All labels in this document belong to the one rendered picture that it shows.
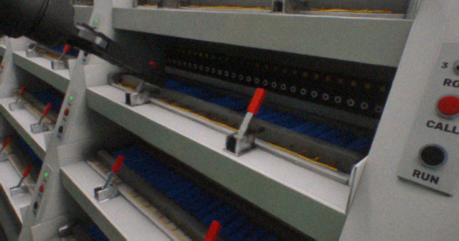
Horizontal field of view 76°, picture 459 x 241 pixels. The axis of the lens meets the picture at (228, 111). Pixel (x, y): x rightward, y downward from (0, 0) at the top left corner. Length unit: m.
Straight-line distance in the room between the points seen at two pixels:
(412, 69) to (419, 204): 0.12
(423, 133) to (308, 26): 0.17
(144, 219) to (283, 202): 0.30
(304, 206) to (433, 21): 0.21
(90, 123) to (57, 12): 0.35
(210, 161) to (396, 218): 0.23
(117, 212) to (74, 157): 0.24
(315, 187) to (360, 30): 0.17
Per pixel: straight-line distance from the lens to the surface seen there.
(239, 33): 0.43
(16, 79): 1.43
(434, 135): 0.30
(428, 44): 0.32
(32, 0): 0.47
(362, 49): 0.34
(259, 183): 0.36
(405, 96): 0.31
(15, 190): 1.06
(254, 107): 0.39
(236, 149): 0.38
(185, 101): 0.55
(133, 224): 0.56
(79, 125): 0.76
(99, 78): 0.75
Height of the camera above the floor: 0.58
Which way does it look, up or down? 1 degrees down
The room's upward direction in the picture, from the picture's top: 19 degrees clockwise
